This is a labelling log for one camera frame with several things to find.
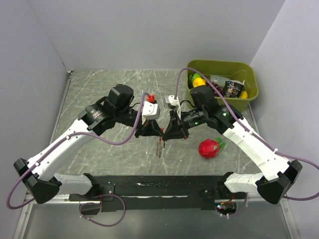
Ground black drink carton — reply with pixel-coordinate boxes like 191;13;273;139
223;80;244;98

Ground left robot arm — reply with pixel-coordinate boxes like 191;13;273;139
14;84;163;204

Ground yellow lemon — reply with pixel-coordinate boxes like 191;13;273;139
192;78;206;88

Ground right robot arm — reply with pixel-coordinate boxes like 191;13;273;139
162;86;302;204

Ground dark red grape bunch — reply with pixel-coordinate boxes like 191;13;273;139
206;82;223;97

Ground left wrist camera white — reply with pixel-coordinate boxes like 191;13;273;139
142;101;160;124

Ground olive green plastic bin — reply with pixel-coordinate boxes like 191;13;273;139
185;59;260;114

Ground red dragon fruit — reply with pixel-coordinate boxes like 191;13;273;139
198;137;226;159

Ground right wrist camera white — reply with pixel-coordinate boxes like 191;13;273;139
164;95;181;119

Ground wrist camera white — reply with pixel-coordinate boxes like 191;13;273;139
164;95;181;119
142;101;160;124

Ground small yellow fruit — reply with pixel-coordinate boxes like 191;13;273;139
240;91;248;99

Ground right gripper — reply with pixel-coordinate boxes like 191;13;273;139
162;108;207;140

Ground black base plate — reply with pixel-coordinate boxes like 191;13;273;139
69;175;245;212

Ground aluminium frame rail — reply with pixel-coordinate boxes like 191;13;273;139
13;181;297;239

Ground green lime upper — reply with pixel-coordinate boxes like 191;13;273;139
188;73;201;85

